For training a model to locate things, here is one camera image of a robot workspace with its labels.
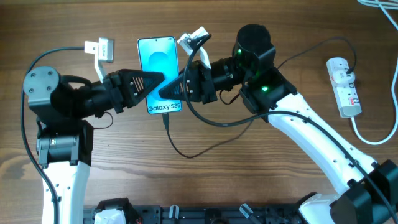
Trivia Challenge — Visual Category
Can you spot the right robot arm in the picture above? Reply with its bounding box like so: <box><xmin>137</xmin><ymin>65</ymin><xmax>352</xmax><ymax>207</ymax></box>
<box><xmin>160</xmin><ymin>24</ymin><xmax>397</xmax><ymax>223</ymax></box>

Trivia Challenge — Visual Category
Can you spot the white charger plug adapter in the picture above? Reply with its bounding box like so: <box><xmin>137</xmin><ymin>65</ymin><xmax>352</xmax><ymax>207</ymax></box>
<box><xmin>330</xmin><ymin>70</ymin><xmax>355</xmax><ymax>86</ymax></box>

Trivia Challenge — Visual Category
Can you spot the blue Galaxy smartphone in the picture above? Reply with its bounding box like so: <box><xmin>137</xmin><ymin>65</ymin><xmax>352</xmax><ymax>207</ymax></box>
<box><xmin>137</xmin><ymin>36</ymin><xmax>182</xmax><ymax>115</ymax></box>

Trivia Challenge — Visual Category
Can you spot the white power strip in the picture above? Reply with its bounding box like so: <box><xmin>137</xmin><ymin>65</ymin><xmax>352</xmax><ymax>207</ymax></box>
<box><xmin>326</xmin><ymin>57</ymin><xmax>362</xmax><ymax>118</ymax></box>

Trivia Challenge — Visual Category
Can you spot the black charger cable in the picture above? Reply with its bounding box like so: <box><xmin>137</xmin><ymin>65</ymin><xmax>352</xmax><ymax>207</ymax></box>
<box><xmin>162</xmin><ymin>36</ymin><xmax>358</xmax><ymax>159</ymax></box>

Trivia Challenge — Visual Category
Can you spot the white power strip cord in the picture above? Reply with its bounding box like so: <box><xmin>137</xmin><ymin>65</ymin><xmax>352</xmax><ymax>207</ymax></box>
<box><xmin>349</xmin><ymin>55</ymin><xmax>398</xmax><ymax>146</ymax></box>

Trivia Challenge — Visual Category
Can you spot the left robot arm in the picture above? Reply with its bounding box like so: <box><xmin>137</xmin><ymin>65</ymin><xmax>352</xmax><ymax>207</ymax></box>
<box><xmin>23</xmin><ymin>66</ymin><xmax>165</xmax><ymax>223</ymax></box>

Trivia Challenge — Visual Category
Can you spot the black mounting rail base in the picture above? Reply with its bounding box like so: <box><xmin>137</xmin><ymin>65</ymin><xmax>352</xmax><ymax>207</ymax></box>
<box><xmin>83</xmin><ymin>204</ymin><xmax>307</xmax><ymax>224</ymax></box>

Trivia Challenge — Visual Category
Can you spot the white cables top right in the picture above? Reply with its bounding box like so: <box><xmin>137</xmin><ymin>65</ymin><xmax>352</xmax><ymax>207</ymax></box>
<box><xmin>356</xmin><ymin>0</ymin><xmax>398</xmax><ymax>32</ymax></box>

